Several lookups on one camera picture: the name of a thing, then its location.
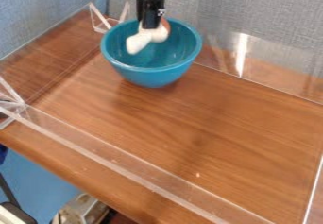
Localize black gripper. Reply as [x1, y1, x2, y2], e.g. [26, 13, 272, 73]
[136, 0, 165, 29]

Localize blue bowl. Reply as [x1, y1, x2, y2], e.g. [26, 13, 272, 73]
[100, 18, 201, 88]

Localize clear acrylic tray walls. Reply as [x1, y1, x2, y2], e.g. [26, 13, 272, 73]
[0, 9, 323, 224]

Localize white power strip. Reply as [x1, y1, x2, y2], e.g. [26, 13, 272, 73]
[50, 193, 109, 224]

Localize black stand leg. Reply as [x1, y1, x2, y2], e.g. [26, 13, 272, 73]
[0, 173, 37, 224]

